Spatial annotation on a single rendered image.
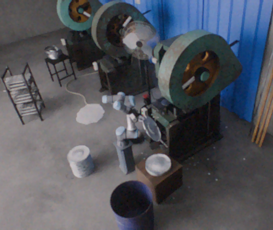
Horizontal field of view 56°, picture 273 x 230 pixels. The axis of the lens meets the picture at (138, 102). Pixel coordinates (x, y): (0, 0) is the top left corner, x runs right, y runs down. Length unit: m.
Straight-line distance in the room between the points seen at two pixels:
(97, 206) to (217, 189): 1.42
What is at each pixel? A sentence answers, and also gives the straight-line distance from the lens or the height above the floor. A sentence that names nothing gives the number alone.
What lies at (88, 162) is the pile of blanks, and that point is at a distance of 3.47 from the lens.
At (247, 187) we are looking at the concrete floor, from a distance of 3.39.
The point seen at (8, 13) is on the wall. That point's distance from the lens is 8.96.
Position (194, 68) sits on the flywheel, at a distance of 2.66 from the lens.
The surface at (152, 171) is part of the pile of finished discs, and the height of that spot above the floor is 0.39.
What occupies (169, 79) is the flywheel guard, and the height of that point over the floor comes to 1.43.
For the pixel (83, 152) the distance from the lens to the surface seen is 3.47.
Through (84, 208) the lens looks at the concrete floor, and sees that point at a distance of 3.31.
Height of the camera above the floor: 2.67
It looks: 35 degrees down
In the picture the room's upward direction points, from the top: 8 degrees counter-clockwise
